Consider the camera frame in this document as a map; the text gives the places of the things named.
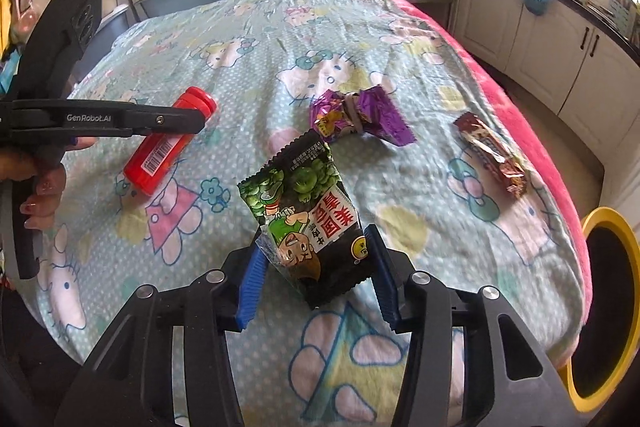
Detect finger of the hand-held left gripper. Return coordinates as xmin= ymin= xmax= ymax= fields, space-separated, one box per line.
xmin=10 ymin=99 xmax=207 ymax=139

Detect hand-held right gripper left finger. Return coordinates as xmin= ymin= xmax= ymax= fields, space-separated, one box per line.
xmin=67 ymin=241 xmax=268 ymax=427

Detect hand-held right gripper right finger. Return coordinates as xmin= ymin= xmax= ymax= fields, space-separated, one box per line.
xmin=364 ymin=224 xmax=581 ymax=427

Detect red plastic bottle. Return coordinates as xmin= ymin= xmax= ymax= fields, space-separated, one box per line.
xmin=123 ymin=87 xmax=218 ymax=196

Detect green snack packet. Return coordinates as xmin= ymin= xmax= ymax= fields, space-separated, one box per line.
xmin=237 ymin=129 xmax=373 ymax=310

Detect yellow trash bin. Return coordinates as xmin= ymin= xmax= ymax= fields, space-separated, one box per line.
xmin=557 ymin=206 xmax=640 ymax=413

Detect person's left hand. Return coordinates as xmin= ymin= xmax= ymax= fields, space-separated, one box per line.
xmin=0 ymin=136 xmax=99 ymax=229

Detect purple snack wrapper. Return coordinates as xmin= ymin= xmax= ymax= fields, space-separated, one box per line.
xmin=309 ymin=84 xmax=417 ymax=148

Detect brown snack wrapper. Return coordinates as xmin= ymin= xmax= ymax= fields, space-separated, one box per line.
xmin=453 ymin=112 xmax=528 ymax=198

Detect printed cartoon blanket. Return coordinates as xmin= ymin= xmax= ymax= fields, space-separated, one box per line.
xmin=22 ymin=0 xmax=593 ymax=427

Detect white kitchen cabinets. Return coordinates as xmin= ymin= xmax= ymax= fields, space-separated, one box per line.
xmin=450 ymin=0 xmax=640 ymax=122

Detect blue utensil rack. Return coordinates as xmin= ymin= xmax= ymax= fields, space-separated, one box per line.
xmin=607 ymin=0 xmax=636 ymax=32

